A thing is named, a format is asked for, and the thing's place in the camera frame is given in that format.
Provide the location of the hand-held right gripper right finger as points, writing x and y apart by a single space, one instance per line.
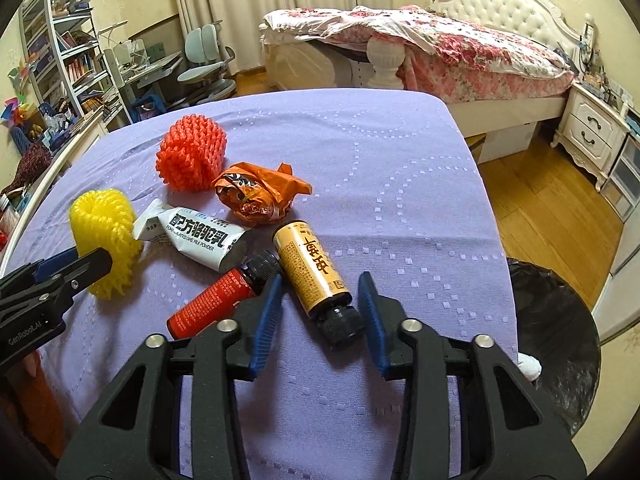
372 320

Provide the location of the pale blue desk chair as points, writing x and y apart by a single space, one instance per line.
205 40

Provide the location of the white nightstand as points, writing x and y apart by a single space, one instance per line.
590 120

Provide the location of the white storage box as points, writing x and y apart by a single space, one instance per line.
510 140

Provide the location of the yellow foam fruit net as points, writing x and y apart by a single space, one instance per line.
100 220

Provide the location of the cardboard box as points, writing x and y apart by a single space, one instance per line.
476 149

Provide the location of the orange wrapper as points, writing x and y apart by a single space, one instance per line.
255 195

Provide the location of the red foam fruit net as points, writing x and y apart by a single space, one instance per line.
192 155

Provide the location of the blue plastic stool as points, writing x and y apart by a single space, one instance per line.
150 105

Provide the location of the white powder sachet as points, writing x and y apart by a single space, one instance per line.
195 237

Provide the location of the white bookshelf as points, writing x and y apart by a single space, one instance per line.
75 60

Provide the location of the clear plastic drawer unit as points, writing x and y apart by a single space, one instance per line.
625 175

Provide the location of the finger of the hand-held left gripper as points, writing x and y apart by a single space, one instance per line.
92 267
50 263

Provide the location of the red label bottle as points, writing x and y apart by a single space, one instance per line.
210 300

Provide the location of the white tufted bed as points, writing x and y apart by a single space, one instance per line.
500 10

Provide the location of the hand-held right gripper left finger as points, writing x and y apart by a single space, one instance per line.
265 320

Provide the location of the grey study desk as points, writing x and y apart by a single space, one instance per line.
150 67

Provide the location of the white tissue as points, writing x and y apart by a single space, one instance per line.
530 365

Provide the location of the yellow label bottle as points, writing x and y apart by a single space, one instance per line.
310 270

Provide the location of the round bin with black bag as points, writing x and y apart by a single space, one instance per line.
555 320

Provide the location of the floral pink quilt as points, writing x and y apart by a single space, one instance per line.
450 40

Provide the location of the purple tablecloth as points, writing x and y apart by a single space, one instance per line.
350 160

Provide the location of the white low cabinet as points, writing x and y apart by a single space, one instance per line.
55 160

